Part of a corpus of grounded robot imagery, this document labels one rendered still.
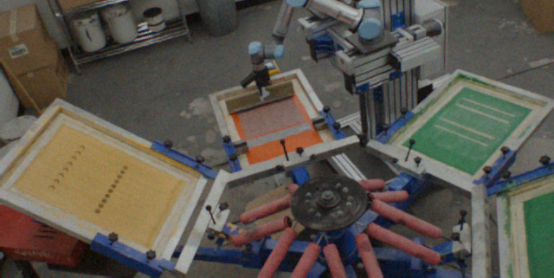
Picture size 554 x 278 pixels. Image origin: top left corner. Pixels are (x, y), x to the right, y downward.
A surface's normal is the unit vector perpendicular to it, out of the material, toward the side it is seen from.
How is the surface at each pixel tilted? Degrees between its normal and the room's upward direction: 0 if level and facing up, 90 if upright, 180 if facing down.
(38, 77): 88
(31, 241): 0
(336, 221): 0
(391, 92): 90
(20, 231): 0
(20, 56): 90
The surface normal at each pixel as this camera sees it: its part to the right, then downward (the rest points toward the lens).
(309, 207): -0.15, -0.78
